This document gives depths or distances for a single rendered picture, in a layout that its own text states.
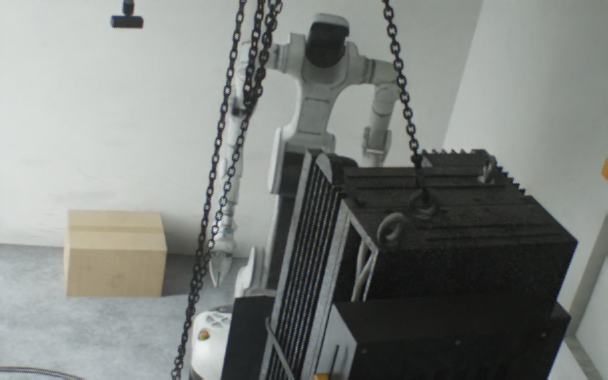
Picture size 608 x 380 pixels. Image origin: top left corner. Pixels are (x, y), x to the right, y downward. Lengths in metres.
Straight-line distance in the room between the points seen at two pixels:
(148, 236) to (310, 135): 1.30
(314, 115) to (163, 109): 1.25
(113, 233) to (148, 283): 0.27
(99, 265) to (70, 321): 0.27
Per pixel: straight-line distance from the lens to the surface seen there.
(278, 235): 3.44
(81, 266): 4.25
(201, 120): 4.34
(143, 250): 4.23
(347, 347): 1.88
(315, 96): 3.15
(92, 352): 4.06
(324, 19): 3.10
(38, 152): 4.42
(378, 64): 3.13
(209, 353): 3.57
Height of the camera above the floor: 2.58
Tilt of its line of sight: 28 degrees down
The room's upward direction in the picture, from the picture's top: 12 degrees clockwise
